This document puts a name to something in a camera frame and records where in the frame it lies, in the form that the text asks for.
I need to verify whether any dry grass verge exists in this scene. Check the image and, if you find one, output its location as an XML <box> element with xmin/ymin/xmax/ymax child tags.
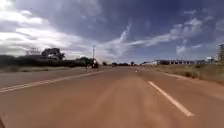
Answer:
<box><xmin>0</xmin><ymin>65</ymin><xmax>88</xmax><ymax>74</ymax></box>

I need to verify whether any utility pole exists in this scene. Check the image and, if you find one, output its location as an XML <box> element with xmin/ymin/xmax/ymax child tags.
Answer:
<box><xmin>92</xmin><ymin>44</ymin><xmax>96</xmax><ymax>68</ymax></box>

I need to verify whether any dark vehicle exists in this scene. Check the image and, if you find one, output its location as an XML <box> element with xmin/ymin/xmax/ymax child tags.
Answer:
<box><xmin>92</xmin><ymin>60</ymin><xmax>100</xmax><ymax>70</ymax></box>

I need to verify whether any double white edge line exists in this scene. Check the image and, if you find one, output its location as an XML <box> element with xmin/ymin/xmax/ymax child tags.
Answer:
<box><xmin>0</xmin><ymin>68</ymin><xmax>114</xmax><ymax>94</ymax></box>

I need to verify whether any white dashed lane line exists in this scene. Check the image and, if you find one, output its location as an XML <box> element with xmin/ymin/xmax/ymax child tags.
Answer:
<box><xmin>134</xmin><ymin>68</ymin><xmax>195</xmax><ymax>118</ymax></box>

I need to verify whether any tall multistorey building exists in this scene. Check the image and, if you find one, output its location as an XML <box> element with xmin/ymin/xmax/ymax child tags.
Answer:
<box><xmin>218</xmin><ymin>43</ymin><xmax>224</xmax><ymax>63</ymax></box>

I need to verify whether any reddish brown asphalt road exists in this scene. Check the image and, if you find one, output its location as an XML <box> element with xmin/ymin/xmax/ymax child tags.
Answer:
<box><xmin>0</xmin><ymin>65</ymin><xmax>224</xmax><ymax>128</ymax></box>

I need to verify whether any dry grass strip with bushes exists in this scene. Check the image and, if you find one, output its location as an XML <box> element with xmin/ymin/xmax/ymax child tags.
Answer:
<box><xmin>141</xmin><ymin>63</ymin><xmax>224</xmax><ymax>84</ymax></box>

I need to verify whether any long low building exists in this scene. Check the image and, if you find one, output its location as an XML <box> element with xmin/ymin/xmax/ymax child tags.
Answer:
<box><xmin>141</xmin><ymin>58</ymin><xmax>216</xmax><ymax>66</ymax></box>

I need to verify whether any row of dark trees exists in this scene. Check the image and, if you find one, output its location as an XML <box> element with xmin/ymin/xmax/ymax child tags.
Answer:
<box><xmin>0</xmin><ymin>47</ymin><xmax>98</xmax><ymax>70</ymax></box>

